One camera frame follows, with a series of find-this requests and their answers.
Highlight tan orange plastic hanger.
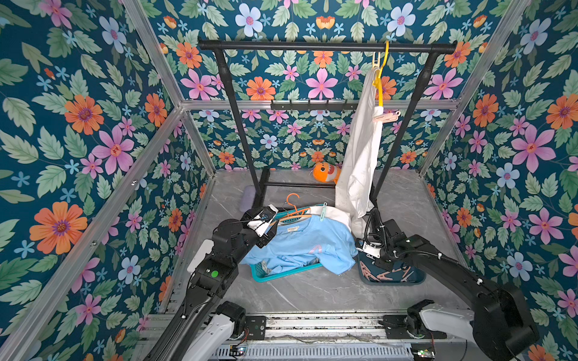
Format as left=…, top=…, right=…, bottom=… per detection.
left=275, top=206, right=320, bottom=223

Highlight white t-shirt black print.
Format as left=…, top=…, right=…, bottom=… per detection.
left=335, top=68, right=382, bottom=238

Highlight mint green clothespin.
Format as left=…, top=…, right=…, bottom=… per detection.
left=319, top=202, right=328, bottom=222

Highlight light blue garment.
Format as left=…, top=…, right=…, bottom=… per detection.
left=242, top=205, right=358, bottom=277

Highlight pink clothespin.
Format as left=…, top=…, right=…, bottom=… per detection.
left=373, top=111, right=400, bottom=123

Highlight yellow plastic hanger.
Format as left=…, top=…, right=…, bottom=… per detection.
left=373, top=41, right=390, bottom=108

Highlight beige wooden clothespin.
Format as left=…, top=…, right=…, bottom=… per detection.
left=371, top=52, right=381, bottom=68

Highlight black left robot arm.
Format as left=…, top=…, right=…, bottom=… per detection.
left=145, top=205, right=278, bottom=360

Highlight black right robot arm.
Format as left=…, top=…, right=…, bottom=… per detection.
left=358, top=216, right=540, bottom=360

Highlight dark teal clothespin tray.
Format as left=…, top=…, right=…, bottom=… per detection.
left=357, top=253, right=426, bottom=286

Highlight teal laundry basket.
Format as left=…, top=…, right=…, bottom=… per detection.
left=249, top=261, right=324, bottom=284

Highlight orange fish plush toy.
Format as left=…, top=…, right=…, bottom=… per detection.
left=312, top=162, right=341, bottom=184

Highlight black clothes rack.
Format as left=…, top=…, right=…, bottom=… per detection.
left=197, top=39, right=457, bottom=211

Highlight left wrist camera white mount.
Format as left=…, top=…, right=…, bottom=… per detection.
left=247, top=205, right=278, bottom=237

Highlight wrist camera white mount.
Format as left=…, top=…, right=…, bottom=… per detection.
left=361, top=243, right=381, bottom=259
left=247, top=205, right=278, bottom=237

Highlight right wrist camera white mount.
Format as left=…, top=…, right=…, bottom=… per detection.
left=361, top=243, right=381, bottom=259

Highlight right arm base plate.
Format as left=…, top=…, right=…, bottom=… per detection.
left=378, top=314, right=448, bottom=341

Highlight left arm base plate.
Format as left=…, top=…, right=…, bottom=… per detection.
left=230, top=315, right=267, bottom=341

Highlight black wall hook rail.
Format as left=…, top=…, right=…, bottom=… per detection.
left=269, top=100, right=358, bottom=112

